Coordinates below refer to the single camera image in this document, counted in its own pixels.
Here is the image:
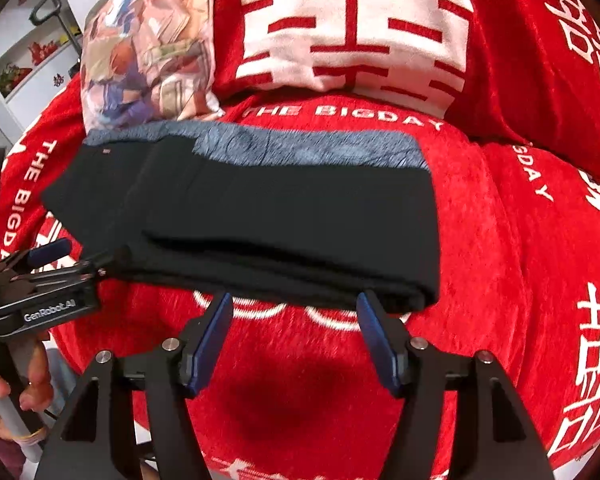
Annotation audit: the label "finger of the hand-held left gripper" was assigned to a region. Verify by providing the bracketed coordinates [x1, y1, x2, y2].
[0, 238, 74, 280]
[17, 246, 132, 294]

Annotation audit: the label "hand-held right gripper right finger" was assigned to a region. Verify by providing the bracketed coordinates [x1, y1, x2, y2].
[356, 289, 557, 480]

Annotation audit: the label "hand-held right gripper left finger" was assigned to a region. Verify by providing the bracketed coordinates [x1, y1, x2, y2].
[34, 291, 236, 480]

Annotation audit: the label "black pants with blue lining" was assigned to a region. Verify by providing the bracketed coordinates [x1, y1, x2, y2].
[39, 120, 442, 312]

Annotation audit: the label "person's left hand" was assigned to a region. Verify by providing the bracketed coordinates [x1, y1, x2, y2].
[0, 340, 54, 442]

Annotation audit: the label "red printed sofa seat cover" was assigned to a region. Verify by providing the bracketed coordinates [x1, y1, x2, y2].
[0, 92, 600, 480]

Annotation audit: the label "cartoon printed pillow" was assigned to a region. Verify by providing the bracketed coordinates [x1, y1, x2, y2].
[79, 0, 227, 132]

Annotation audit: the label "red printed sofa back cover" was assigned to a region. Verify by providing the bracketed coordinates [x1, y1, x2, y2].
[102, 0, 600, 178]

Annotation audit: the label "white wall shelf with ornaments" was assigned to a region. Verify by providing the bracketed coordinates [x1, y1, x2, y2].
[0, 24, 81, 107]

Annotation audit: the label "black suitcase handle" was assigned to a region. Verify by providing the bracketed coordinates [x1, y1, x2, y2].
[29, 0, 83, 63]

